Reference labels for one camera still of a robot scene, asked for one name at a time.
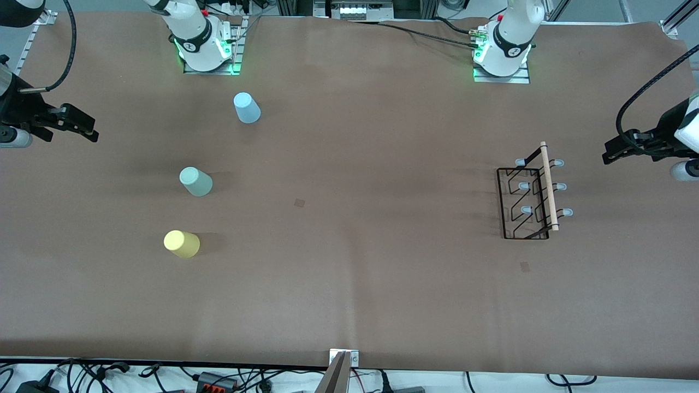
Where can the aluminium side rail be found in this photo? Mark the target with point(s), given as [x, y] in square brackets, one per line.
[33, 46]

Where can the brown paper table cover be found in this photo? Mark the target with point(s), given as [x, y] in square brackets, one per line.
[349, 284]

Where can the grey orange connector block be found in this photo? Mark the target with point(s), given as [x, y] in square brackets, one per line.
[217, 381]

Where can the white control box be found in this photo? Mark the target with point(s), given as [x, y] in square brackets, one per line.
[360, 10]

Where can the black power adapter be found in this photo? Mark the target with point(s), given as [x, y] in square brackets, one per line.
[35, 387]

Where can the yellow plastic cup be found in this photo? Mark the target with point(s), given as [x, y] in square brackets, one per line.
[183, 244]

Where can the light blue plastic cup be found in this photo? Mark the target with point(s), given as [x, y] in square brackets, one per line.
[247, 108]

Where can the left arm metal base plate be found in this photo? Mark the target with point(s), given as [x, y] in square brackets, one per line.
[502, 79]

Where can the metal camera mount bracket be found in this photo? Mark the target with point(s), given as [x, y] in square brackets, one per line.
[338, 374]

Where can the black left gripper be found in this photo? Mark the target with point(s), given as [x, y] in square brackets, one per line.
[664, 132]

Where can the white power strip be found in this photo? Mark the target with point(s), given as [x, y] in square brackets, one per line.
[235, 6]

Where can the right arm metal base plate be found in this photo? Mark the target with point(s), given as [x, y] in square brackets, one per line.
[238, 43]

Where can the pale green plastic cup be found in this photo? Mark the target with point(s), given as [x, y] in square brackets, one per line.
[196, 182]

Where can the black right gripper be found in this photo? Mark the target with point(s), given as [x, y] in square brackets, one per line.
[23, 111]

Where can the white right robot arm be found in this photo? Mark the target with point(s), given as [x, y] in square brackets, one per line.
[191, 33]

